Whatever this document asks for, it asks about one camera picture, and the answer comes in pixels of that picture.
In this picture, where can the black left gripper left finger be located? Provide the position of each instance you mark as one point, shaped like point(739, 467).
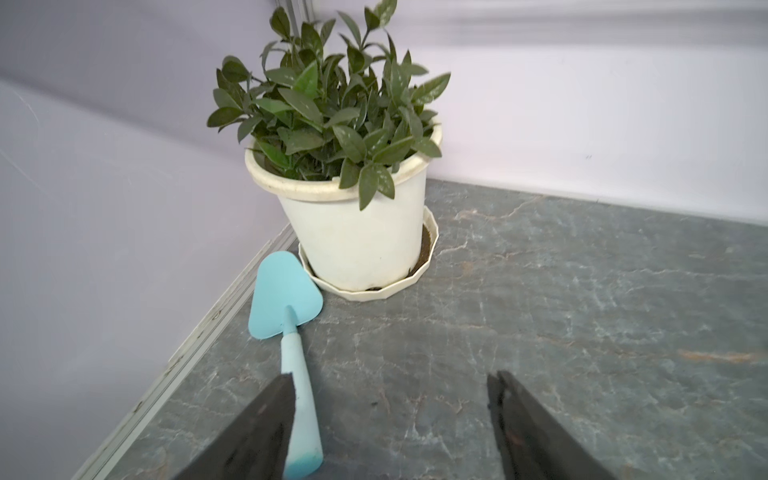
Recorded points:
point(254, 445)

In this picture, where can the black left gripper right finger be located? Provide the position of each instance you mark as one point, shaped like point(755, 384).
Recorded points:
point(531, 442)

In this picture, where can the teal garden trowel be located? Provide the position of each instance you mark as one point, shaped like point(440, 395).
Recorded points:
point(285, 298)

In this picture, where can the white pot saucer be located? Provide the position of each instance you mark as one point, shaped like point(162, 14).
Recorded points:
point(379, 291)

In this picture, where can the white plastic flower pot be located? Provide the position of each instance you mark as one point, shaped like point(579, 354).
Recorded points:
point(342, 240)

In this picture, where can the green potted plant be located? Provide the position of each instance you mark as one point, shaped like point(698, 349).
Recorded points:
point(355, 116)

